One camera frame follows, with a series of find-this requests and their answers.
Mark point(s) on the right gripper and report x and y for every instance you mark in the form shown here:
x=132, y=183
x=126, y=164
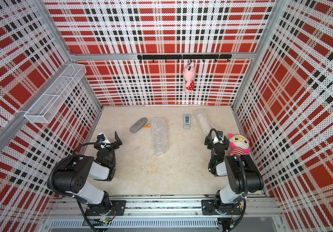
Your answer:
x=210, y=141

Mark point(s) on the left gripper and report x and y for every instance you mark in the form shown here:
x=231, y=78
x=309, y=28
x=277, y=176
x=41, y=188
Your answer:
x=115, y=145

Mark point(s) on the bubble wrap sheet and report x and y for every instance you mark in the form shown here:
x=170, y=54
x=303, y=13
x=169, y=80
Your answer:
x=159, y=135
x=201, y=117

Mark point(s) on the grey tape dispenser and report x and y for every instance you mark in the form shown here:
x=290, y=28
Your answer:
x=187, y=122

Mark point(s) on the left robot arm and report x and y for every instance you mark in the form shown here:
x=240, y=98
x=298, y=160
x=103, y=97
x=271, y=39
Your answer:
x=96, y=160

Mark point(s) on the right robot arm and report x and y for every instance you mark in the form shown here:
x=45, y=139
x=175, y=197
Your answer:
x=230, y=157

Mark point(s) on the pink owl plush toy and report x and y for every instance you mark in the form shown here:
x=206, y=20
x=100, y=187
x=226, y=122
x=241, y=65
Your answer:
x=239, y=145

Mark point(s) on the orange scissors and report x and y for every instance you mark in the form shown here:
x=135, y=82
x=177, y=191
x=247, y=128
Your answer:
x=147, y=126

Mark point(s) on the pink hanging plush toy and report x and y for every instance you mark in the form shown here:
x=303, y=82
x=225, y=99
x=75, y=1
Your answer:
x=189, y=74

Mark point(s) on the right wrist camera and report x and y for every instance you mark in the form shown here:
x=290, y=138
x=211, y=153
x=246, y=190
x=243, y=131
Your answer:
x=218, y=137

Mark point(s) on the black hook rail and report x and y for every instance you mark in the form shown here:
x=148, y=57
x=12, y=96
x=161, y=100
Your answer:
x=185, y=57

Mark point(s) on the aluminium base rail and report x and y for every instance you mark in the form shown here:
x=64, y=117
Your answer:
x=168, y=212

